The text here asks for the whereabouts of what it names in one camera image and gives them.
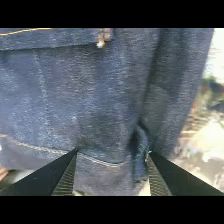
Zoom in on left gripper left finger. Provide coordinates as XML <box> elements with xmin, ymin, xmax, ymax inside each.
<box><xmin>0</xmin><ymin>148</ymin><xmax>78</xmax><ymax>197</ymax></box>

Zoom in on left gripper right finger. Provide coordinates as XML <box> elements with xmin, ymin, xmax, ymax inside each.
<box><xmin>145</xmin><ymin>151</ymin><xmax>224</xmax><ymax>197</ymax></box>

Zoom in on blue jeans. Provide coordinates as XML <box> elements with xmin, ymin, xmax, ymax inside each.
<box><xmin>0</xmin><ymin>27</ymin><xmax>215</xmax><ymax>197</ymax></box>

